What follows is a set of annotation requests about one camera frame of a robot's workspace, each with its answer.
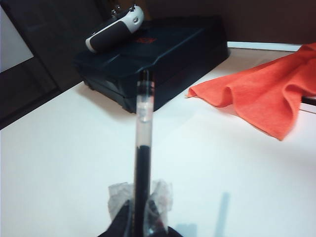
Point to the black plastic tool case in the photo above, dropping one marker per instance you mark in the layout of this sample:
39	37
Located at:
160	54

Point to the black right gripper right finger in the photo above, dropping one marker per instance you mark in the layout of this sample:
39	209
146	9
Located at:
158	205

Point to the orange cloth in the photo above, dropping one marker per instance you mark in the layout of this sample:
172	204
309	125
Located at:
259	93

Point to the brown desk partition panel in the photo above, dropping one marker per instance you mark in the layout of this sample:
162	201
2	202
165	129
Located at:
247	19

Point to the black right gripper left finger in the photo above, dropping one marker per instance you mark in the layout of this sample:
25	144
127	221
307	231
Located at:
123	212

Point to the black gel pen clear cap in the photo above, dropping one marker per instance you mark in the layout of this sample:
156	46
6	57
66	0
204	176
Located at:
143	160

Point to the white and black handheld device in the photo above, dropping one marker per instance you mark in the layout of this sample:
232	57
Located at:
111	34

